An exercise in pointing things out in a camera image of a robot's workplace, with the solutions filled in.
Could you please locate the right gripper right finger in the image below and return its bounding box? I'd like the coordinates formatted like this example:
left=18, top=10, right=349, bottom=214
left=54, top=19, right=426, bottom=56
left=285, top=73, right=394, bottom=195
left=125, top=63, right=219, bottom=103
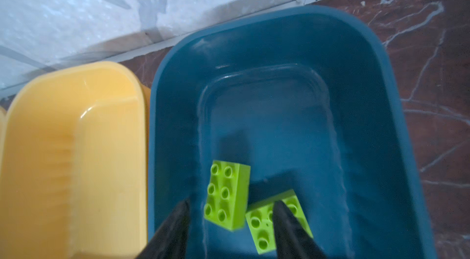
left=273, top=200, right=327, bottom=259

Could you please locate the middle yellow bin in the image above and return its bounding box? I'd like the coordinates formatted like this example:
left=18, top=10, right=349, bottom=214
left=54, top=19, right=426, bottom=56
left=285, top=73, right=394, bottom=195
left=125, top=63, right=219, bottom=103
left=1, top=62, right=149, bottom=259

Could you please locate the teal bin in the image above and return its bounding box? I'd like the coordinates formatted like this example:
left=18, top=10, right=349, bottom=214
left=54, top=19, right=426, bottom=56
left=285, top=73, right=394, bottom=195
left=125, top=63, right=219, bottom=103
left=148, top=6, right=437, bottom=259

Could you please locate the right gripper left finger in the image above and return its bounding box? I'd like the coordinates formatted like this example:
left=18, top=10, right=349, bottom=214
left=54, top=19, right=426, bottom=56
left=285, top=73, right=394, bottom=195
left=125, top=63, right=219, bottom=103
left=136, top=199, right=190, bottom=259

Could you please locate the green brick small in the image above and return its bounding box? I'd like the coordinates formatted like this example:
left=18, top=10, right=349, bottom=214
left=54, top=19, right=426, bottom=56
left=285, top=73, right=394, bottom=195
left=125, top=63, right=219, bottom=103
left=203, top=160, right=251, bottom=232

